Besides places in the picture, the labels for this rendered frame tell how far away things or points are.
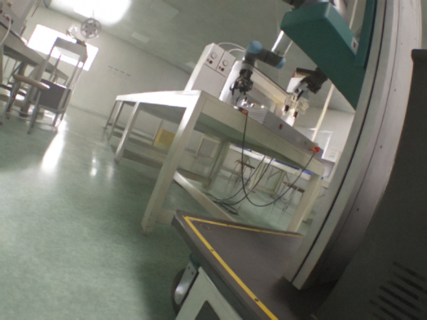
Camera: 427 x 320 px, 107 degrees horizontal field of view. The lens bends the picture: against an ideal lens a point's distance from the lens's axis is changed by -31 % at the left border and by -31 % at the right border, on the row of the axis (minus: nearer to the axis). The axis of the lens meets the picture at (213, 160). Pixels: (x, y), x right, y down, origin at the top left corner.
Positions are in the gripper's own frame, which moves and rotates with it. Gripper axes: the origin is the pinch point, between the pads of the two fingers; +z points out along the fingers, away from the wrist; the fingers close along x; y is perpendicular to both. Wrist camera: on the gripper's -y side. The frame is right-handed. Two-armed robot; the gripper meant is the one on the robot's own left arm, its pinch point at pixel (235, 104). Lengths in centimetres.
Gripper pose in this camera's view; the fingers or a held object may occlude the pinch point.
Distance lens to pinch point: 125.2
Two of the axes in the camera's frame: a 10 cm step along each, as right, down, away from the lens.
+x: 8.2, 3.3, 4.6
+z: -2.7, 9.5, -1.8
